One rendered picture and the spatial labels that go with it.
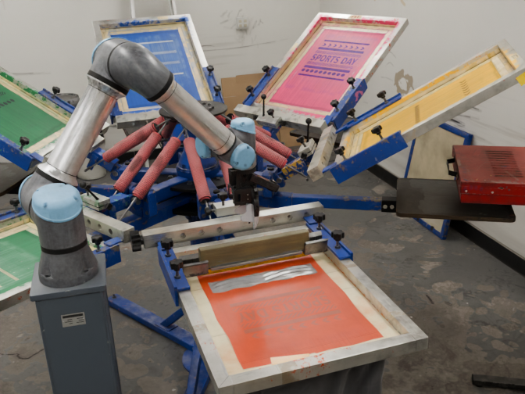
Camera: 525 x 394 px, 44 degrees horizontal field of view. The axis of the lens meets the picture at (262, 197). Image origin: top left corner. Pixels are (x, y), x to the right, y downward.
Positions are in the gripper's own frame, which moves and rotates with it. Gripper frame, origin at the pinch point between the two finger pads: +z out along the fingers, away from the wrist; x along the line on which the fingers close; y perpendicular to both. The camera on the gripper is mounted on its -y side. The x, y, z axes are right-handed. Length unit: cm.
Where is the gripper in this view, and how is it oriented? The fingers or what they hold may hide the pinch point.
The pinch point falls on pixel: (253, 222)
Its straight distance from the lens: 213.9
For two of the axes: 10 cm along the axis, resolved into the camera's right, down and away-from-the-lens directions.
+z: 0.4, 9.2, 3.9
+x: 3.3, 3.6, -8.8
